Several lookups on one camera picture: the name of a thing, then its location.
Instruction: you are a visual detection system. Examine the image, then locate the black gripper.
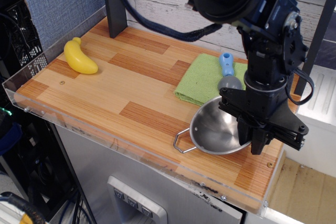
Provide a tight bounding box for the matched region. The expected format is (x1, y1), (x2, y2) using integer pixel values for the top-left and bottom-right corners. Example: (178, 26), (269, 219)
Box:
(219, 76), (309, 155)

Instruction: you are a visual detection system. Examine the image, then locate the green folded cloth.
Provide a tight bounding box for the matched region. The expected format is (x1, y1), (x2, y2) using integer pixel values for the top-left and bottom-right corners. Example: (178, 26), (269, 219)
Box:
(174, 53), (249, 106)

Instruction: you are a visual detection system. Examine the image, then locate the dark grey right post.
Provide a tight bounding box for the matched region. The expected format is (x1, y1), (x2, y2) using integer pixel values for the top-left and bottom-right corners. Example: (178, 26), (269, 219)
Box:
(293, 0), (336, 96)

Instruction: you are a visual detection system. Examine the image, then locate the white ridged side counter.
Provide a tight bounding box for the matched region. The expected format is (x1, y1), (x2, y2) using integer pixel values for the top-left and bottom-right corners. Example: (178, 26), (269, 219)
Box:
(297, 65), (335, 126)

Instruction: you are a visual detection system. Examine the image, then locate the stainless steel two-handled bowl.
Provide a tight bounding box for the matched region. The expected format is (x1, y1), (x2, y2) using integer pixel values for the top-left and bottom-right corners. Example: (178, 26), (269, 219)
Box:
(173, 96), (251, 155)

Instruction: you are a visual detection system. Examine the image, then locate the clear acrylic table guard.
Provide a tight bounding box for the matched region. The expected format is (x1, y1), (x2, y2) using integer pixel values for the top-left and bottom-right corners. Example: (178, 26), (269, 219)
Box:
(5, 8), (285, 222)

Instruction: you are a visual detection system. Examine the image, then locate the blue and grey scoop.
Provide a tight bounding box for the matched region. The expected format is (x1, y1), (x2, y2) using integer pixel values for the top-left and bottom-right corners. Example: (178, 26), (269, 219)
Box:
(217, 52), (243, 90)

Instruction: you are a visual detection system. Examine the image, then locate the grey dispenser button panel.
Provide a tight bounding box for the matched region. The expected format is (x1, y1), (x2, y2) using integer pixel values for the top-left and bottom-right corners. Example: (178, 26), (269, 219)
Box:
(107, 176), (167, 223)

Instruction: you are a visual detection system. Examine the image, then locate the dark grey left post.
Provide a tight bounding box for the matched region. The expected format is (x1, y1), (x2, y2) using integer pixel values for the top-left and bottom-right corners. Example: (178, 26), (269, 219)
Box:
(105, 0), (128, 38)

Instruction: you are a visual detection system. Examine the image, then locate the stainless toy fridge front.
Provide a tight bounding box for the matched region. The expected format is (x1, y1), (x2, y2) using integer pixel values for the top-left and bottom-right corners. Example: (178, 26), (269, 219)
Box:
(57, 126), (246, 223)

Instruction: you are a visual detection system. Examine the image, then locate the dark grey post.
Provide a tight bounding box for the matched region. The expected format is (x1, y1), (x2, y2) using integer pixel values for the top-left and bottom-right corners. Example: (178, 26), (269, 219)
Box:
(105, 0), (128, 38)
(293, 0), (336, 96)

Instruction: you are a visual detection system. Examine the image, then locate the yellow toy banana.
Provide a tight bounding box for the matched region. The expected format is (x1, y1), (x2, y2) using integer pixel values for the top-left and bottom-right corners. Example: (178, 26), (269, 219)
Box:
(64, 37), (98, 74)

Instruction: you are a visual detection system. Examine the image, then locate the black perforated crate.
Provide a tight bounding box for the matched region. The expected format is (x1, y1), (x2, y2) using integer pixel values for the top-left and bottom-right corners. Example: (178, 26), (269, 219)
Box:
(1, 0), (47, 77)

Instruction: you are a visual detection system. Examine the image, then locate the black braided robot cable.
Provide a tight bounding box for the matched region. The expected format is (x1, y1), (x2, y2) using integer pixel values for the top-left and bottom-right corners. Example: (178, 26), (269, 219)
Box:
(109, 0), (224, 42)

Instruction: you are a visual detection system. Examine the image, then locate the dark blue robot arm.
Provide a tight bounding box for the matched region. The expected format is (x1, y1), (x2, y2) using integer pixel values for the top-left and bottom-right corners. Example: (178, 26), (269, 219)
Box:
(188, 0), (311, 155)

